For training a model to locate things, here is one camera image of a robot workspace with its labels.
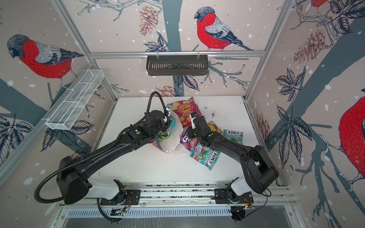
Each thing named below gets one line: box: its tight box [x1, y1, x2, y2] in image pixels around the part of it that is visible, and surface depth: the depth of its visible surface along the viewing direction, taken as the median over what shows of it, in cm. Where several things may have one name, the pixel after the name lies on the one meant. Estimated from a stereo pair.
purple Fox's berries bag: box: [179, 127, 201, 152], surface depth 89 cm
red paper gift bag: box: [152, 111, 186, 156], surface depth 89 cm
